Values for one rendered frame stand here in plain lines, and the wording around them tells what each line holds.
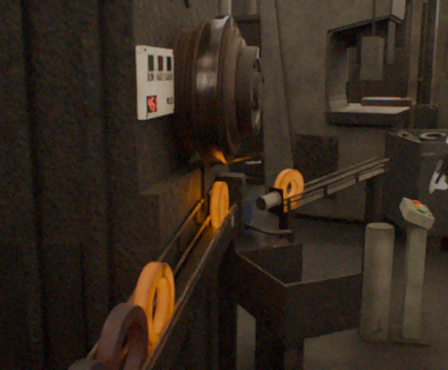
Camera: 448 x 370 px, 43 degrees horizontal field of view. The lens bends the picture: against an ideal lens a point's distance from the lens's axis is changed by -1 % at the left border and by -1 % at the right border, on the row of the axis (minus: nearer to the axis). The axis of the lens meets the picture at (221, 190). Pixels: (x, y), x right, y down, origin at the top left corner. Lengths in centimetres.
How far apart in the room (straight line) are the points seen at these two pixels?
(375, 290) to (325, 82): 227
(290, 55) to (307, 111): 46
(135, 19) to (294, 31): 320
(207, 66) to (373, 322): 147
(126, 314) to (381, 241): 163
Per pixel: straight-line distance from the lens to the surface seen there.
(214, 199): 185
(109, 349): 104
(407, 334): 274
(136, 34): 145
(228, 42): 173
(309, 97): 453
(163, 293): 132
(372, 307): 262
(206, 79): 165
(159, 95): 155
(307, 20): 455
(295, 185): 238
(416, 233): 258
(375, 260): 255
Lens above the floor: 118
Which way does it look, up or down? 12 degrees down
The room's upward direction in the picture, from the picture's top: straight up
